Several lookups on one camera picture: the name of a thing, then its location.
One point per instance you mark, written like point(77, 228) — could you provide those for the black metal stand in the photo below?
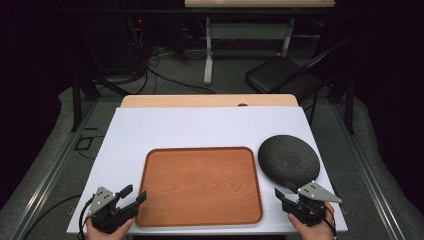
point(80, 96)
point(348, 100)

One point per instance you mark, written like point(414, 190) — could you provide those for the black folding chair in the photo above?
point(276, 75)

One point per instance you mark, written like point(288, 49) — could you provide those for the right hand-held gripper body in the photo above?
point(315, 196)

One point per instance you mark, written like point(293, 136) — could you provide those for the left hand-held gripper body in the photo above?
point(105, 210)

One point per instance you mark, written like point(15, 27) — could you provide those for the aluminium floor rail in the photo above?
point(370, 173)
point(50, 176)

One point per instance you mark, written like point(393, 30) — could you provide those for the person's right hand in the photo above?
point(316, 232)

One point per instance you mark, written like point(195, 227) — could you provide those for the brown wooden tray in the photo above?
point(200, 186)

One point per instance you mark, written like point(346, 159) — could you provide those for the white-legged wooden desk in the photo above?
point(250, 31)

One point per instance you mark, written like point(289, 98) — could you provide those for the person's left hand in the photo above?
point(110, 235)

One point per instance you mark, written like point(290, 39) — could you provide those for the dark grey round plate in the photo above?
point(288, 160)

